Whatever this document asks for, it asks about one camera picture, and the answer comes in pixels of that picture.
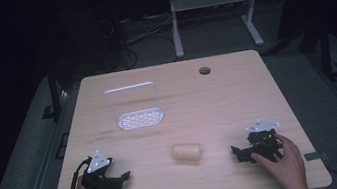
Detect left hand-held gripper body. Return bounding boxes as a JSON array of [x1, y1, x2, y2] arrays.
[[76, 147, 121, 189]]

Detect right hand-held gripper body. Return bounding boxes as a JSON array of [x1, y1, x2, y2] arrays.
[[242, 116, 286, 166]]

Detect beige bread roll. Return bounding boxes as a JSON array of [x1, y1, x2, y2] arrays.
[[171, 139, 204, 165]]

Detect clear plastic container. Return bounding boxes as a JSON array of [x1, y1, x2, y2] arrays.
[[103, 80, 167, 134]]

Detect person's right hand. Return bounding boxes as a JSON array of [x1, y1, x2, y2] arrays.
[[248, 129, 310, 189]]

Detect grey metal stand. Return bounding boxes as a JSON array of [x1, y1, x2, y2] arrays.
[[167, 0, 272, 60]]

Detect black metal post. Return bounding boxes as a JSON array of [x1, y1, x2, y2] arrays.
[[35, 70, 64, 121], [316, 23, 337, 82]]

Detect bundle of floor cables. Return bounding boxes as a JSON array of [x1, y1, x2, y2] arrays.
[[98, 9, 180, 73]]

